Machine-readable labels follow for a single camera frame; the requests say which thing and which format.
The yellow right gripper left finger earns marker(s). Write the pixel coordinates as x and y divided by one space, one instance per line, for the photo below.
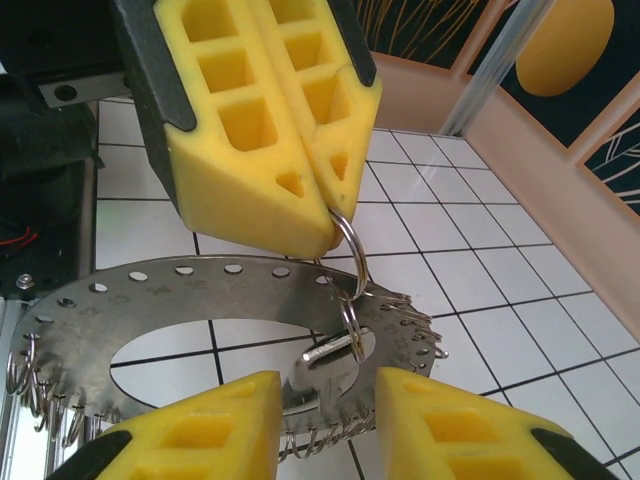
200 440

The metal disc with split rings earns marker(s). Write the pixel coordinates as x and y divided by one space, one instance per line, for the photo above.
200 300

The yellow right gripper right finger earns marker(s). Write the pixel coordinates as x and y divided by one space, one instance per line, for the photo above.
475 435

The aluminium frame post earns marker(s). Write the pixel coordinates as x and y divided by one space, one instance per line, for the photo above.
492 60

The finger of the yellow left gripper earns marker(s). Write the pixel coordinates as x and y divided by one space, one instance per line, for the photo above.
240 150
345 100

